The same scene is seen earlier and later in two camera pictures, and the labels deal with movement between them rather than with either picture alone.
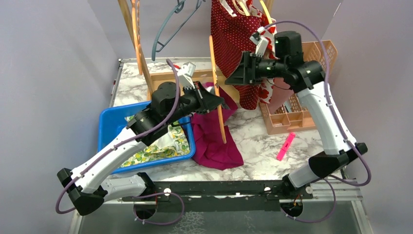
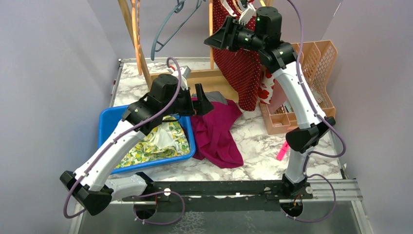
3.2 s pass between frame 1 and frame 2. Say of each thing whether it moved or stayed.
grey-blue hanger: stayed
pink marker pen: stayed
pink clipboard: stayed
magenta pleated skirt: moved
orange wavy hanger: stayed
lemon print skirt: stayed
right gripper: moved
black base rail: stayed
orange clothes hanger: moved
